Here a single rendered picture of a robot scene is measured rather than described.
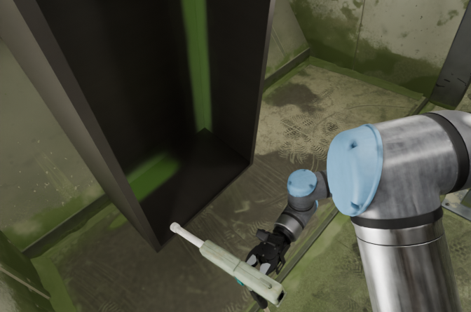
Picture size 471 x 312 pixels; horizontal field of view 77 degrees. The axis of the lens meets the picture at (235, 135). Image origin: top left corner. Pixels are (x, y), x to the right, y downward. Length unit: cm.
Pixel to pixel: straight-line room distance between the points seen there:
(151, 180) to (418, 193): 124
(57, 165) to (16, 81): 51
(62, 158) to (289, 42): 205
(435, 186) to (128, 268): 163
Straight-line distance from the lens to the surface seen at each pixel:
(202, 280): 170
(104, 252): 197
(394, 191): 42
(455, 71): 261
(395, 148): 42
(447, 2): 246
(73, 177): 203
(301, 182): 96
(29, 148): 202
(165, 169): 151
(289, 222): 103
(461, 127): 47
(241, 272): 94
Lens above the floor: 160
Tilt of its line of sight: 43 degrees down
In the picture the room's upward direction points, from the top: 10 degrees counter-clockwise
